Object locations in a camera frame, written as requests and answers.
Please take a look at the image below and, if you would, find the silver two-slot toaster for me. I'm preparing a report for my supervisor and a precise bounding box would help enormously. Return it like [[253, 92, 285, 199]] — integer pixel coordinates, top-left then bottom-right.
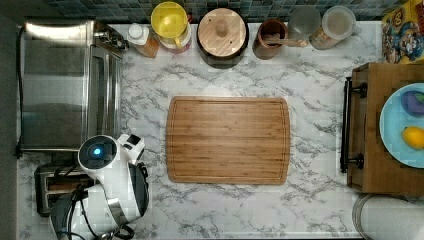
[[34, 164, 95, 217]]

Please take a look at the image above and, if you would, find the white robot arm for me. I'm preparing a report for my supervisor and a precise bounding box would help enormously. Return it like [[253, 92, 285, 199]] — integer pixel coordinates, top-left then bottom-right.
[[50, 134, 149, 240]]

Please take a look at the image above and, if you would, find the stainless steel toaster oven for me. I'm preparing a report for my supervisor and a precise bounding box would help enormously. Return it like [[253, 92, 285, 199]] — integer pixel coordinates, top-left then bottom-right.
[[18, 18, 128, 152]]

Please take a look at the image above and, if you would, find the toast slice in toaster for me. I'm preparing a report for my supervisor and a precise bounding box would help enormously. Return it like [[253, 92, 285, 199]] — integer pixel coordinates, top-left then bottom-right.
[[48, 181, 87, 191]]

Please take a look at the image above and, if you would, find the bamboo cutting board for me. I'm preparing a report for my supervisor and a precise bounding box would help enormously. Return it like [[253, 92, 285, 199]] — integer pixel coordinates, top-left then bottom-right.
[[166, 96, 290, 185]]

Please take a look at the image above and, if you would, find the black jar with wooden lid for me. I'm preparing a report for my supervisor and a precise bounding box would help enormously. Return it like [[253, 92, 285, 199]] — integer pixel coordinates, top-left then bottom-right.
[[197, 8, 249, 69]]

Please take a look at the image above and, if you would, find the brown wooden utensil jar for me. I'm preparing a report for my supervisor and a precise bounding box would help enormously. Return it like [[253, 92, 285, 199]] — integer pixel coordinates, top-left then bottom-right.
[[252, 19, 308, 60]]

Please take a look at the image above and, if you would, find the yellow measuring cup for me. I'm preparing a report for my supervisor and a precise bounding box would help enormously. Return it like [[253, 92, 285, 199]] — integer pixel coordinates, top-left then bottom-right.
[[150, 1, 191, 53]]

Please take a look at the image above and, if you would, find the white-capped spice bottle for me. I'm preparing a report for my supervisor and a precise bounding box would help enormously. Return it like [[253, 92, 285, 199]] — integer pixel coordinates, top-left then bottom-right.
[[127, 24, 159, 58]]

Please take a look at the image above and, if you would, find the frosted clear glass jar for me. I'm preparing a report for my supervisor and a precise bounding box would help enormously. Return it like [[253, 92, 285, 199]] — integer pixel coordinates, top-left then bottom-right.
[[288, 6, 321, 40]]

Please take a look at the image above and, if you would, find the clear jar with white lid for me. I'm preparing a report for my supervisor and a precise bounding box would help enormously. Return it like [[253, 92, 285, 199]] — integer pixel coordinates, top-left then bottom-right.
[[309, 5, 356, 50]]

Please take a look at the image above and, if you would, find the light blue plate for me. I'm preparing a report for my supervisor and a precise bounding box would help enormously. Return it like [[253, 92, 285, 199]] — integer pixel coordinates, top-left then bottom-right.
[[379, 83, 424, 169]]

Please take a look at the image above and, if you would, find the yellow toy lemon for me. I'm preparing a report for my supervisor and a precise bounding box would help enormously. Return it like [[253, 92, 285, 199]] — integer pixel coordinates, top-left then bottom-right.
[[402, 126, 424, 149]]

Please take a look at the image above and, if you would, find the purple toy eggplant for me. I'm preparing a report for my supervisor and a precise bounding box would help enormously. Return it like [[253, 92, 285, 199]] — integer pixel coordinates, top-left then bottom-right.
[[401, 90, 424, 117]]

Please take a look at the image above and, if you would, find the colourful cereal box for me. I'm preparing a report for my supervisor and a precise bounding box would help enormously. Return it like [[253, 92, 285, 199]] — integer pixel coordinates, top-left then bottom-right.
[[382, 0, 424, 64]]

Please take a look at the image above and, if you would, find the wooden tray with black handle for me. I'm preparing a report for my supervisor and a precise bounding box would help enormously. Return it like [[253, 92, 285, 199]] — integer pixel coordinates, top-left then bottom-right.
[[340, 63, 423, 196]]

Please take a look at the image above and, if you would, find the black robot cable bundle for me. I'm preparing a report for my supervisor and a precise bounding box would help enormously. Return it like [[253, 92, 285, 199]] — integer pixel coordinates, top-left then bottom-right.
[[53, 163, 101, 240]]

